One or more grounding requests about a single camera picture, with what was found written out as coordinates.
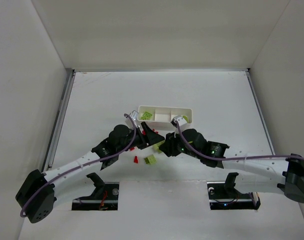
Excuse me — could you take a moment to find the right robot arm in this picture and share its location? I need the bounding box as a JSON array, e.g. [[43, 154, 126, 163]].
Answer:
[[159, 128, 304, 204]]

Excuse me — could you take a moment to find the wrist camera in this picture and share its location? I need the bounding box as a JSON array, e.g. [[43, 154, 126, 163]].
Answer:
[[129, 110, 139, 121], [171, 115, 188, 130]]

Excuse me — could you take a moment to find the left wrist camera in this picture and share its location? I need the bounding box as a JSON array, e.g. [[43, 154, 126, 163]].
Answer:
[[129, 110, 139, 121]]

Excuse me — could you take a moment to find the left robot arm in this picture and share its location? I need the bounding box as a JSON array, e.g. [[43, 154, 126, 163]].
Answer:
[[15, 122, 165, 224]]

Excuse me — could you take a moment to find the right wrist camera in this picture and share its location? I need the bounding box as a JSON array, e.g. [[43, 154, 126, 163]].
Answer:
[[171, 115, 188, 130]]

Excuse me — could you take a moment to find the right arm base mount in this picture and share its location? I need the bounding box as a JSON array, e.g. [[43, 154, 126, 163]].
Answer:
[[207, 172, 261, 211]]

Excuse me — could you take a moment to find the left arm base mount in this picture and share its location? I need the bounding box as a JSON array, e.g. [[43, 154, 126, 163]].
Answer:
[[71, 173, 120, 212]]

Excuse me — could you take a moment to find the white divided container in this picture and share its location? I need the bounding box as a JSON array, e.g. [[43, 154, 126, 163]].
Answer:
[[138, 105, 193, 131]]

